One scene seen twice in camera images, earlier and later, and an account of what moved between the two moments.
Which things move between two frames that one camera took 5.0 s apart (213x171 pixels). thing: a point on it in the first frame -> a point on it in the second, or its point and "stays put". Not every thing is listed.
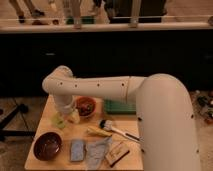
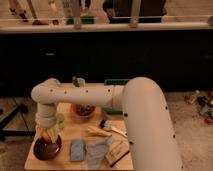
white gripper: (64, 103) -> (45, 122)
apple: (75, 116) -> (46, 137)
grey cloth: (96, 149) stays put
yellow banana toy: (94, 130) stays put
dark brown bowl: (47, 146) stays put
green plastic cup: (58, 120) stays put
